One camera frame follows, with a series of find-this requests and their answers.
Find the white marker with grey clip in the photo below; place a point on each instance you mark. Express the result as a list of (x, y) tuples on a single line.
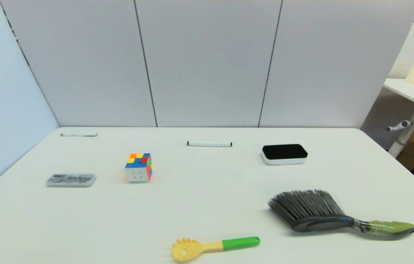
[(78, 135)]

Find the white marker with black cap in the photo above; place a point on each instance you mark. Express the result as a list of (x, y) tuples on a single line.
[(209, 144)]

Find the multicoloured puzzle cube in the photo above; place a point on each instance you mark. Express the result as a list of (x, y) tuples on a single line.
[(139, 168)]

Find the grey flat eraser case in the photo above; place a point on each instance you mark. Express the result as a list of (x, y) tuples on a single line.
[(70, 179)]

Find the black and white board eraser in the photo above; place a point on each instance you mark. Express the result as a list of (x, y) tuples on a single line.
[(284, 152)]

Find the white side table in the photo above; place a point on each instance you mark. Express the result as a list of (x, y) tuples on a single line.
[(412, 91)]

